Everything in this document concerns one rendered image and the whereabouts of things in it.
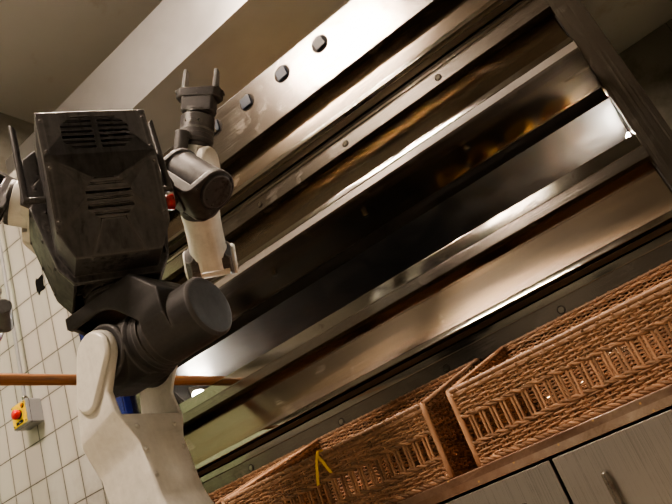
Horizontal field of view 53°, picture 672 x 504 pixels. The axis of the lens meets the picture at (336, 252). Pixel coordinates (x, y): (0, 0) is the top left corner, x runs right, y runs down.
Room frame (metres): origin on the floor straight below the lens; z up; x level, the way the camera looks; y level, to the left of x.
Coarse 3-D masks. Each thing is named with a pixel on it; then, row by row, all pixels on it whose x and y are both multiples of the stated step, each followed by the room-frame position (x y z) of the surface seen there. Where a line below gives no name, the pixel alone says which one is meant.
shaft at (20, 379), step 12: (0, 384) 1.49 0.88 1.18; (12, 384) 1.52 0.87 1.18; (24, 384) 1.54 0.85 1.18; (36, 384) 1.57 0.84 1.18; (48, 384) 1.60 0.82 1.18; (60, 384) 1.64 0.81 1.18; (72, 384) 1.67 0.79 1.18; (180, 384) 2.02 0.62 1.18; (192, 384) 2.07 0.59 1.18; (204, 384) 2.12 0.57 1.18
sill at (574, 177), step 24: (624, 144) 1.53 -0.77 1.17; (576, 168) 1.59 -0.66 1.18; (600, 168) 1.57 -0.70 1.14; (552, 192) 1.62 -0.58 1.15; (504, 216) 1.68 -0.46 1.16; (456, 240) 1.74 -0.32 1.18; (480, 240) 1.72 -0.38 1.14; (432, 264) 1.78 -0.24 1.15; (384, 288) 1.85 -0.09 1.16; (336, 312) 1.92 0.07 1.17; (312, 336) 1.97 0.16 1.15; (264, 360) 2.05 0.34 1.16; (216, 384) 2.14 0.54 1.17; (192, 408) 2.20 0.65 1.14
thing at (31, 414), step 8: (24, 400) 2.45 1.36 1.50; (32, 400) 2.48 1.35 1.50; (40, 400) 2.51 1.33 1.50; (16, 408) 2.47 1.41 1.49; (24, 408) 2.45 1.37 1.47; (32, 408) 2.47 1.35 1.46; (40, 408) 2.50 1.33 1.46; (24, 416) 2.46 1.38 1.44; (32, 416) 2.47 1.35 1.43; (40, 416) 2.50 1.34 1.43; (16, 424) 2.48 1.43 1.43; (24, 424) 2.47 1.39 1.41; (32, 424) 2.50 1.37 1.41
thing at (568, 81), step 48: (576, 48) 1.39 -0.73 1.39; (528, 96) 1.50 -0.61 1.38; (576, 96) 1.57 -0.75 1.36; (432, 144) 1.57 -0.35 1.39; (480, 144) 1.63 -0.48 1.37; (384, 192) 1.70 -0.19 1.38; (432, 192) 1.78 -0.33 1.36; (288, 240) 1.78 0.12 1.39; (336, 240) 1.86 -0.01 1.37; (240, 288) 1.95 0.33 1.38
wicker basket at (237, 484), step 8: (288, 456) 1.90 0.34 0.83; (272, 464) 2.05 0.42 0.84; (256, 472) 2.08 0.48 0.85; (264, 472) 1.79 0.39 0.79; (240, 480) 2.11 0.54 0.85; (248, 480) 2.09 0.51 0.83; (224, 488) 2.14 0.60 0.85; (232, 488) 2.12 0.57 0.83; (216, 496) 2.15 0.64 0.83; (224, 496) 2.13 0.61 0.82
